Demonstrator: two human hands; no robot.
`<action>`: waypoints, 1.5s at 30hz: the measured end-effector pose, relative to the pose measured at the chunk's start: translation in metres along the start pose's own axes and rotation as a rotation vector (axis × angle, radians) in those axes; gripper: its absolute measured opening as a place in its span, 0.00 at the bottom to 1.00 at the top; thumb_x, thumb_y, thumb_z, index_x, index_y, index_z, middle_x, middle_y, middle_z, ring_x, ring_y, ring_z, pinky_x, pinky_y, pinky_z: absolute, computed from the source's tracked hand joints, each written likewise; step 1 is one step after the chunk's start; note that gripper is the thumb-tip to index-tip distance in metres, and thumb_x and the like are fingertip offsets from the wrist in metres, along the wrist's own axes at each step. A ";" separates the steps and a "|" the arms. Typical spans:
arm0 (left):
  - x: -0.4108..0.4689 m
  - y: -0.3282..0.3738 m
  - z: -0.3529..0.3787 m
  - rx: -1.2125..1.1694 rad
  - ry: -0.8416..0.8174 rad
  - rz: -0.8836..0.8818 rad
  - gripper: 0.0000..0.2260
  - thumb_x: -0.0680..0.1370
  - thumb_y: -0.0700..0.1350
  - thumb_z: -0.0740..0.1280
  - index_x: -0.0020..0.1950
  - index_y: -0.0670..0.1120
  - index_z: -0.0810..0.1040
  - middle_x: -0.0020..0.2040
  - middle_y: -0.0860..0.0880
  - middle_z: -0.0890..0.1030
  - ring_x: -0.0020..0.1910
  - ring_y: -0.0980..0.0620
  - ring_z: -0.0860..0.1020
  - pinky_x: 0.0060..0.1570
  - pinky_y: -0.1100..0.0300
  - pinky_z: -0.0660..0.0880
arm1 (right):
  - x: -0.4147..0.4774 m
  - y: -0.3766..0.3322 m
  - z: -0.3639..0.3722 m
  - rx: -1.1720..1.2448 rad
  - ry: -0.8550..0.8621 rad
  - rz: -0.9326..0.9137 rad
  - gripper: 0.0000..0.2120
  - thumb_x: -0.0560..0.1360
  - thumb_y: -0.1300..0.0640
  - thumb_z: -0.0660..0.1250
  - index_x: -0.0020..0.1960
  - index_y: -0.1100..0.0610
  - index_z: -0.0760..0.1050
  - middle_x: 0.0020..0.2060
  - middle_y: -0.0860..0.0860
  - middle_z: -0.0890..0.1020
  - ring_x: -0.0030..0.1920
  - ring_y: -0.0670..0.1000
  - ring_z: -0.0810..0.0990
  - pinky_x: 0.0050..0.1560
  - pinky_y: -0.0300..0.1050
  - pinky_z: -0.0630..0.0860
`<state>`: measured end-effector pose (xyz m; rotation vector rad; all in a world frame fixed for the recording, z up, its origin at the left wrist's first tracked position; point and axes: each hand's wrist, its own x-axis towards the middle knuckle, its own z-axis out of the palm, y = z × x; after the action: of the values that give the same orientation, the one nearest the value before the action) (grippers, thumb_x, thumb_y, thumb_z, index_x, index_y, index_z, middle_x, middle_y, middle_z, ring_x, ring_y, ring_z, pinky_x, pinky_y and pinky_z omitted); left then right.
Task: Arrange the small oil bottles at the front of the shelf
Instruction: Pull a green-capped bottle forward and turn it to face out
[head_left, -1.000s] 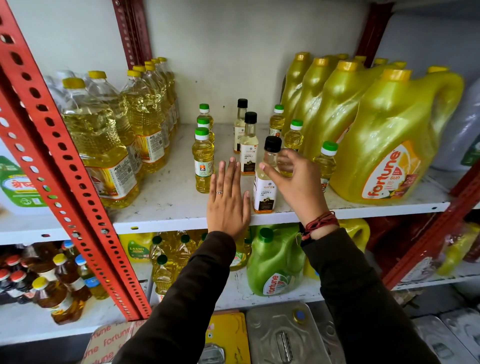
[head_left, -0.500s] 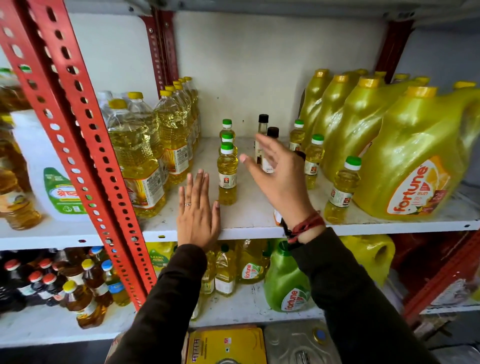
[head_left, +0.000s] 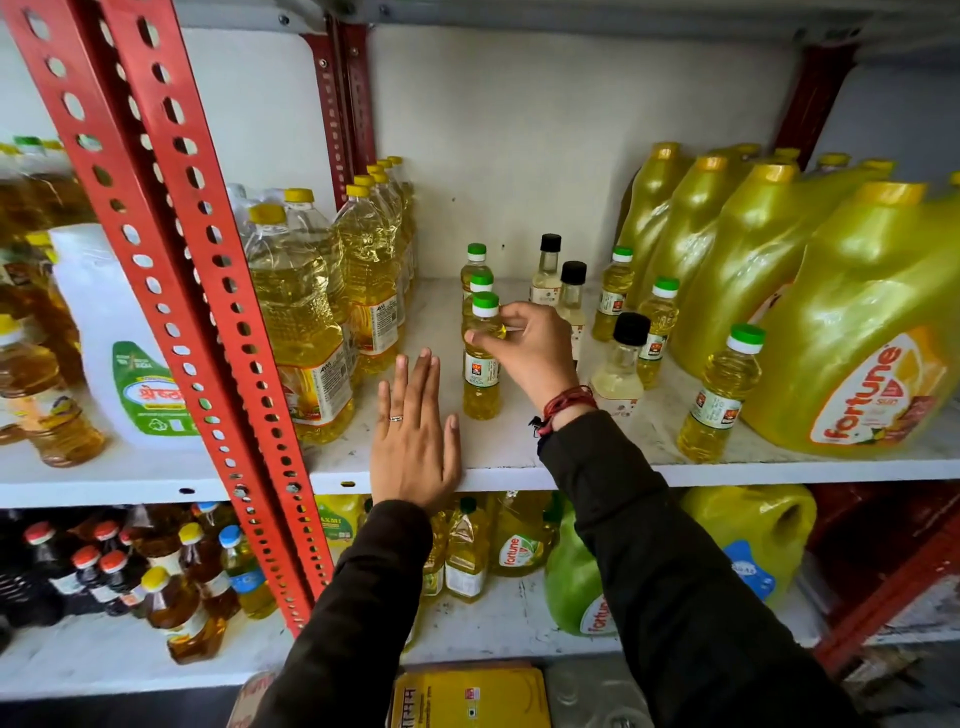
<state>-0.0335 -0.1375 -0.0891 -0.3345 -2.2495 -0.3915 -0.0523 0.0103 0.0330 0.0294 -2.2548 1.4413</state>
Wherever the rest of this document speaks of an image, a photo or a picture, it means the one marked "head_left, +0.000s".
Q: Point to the person's left hand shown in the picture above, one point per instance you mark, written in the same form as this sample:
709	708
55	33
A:
412	457

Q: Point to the person's right hand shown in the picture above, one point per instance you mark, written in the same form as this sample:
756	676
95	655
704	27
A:
540	352

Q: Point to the black-cap bottle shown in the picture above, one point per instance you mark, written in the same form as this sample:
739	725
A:
547	274
574	300
619	360

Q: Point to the black-cap bottle back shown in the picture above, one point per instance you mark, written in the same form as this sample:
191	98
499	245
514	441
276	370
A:
547	274

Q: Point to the black-cap bottle front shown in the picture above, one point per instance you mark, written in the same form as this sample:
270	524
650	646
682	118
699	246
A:
619	360

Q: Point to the white metal shelf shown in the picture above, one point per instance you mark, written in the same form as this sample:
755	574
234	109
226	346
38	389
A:
517	450

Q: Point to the person's right forearm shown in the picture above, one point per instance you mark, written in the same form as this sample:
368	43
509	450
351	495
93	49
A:
675	585

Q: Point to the person's left forearm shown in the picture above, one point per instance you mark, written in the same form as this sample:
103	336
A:
352	630

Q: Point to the clear oil bottle dark-green cap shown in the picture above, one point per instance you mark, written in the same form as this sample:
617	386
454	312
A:
435	562
365	506
466	555

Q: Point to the yellow oil bottle white label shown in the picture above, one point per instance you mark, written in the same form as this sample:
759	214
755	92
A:
521	547

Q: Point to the row of large clear oil bottles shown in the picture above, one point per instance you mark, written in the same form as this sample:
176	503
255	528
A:
300	315

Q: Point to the white metal shelf board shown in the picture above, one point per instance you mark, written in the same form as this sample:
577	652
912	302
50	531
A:
75	484
510	622
922	622
75	667

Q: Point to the yellow oil tin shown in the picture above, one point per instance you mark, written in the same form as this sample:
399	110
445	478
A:
472	697

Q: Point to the cluster of dark oil bottles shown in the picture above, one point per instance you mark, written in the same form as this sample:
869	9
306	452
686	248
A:
180	600

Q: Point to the silver oil tin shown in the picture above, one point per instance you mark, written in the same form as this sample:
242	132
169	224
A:
592	697

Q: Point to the row of yellow oil jugs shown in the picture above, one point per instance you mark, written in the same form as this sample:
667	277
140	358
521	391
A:
847	300

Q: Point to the white jug with green label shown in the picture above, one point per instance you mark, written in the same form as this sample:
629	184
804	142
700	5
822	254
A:
112	315

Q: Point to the golden oil bottle yellow cap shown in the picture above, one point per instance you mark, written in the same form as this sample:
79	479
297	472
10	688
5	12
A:
52	427

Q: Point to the yellow jug green label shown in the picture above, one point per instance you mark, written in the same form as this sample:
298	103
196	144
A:
337	525

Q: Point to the yellow jug blue label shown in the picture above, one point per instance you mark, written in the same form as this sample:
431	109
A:
750	525

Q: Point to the cardboard box red print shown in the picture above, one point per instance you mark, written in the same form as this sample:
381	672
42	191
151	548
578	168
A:
251	701

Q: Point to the red steel rear upright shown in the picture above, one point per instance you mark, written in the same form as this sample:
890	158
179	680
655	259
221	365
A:
345	97

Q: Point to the dark red rear upright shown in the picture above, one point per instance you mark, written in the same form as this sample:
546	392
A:
814	97

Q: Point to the red perforated steel upright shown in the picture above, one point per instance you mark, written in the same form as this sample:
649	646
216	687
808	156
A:
159	154
116	157

